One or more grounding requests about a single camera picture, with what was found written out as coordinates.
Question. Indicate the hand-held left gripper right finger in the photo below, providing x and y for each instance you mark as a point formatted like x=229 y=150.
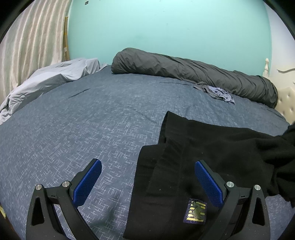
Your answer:
x=208 y=184

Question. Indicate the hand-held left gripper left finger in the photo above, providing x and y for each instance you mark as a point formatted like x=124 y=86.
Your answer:
x=88 y=182

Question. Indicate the black garment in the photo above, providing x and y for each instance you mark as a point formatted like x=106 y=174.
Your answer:
x=207 y=143

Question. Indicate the blue-grey underwear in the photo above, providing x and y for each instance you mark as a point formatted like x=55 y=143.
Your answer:
x=221 y=94

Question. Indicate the dark grey small cloth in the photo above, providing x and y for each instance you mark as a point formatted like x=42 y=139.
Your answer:
x=200 y=87

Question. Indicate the light grey blanket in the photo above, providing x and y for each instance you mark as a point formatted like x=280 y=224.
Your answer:
x=46 y=78

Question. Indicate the cream tufted headboard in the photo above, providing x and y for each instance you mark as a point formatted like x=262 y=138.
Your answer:
x=285 y=101

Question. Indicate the rolled dark grey duvet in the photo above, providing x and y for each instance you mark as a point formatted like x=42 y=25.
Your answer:
x=184 y=67

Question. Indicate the beige striped curtain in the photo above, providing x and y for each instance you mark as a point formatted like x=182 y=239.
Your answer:
x=30 y=39

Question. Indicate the wooden frame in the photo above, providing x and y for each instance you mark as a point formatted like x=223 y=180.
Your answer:
x=66 y=41

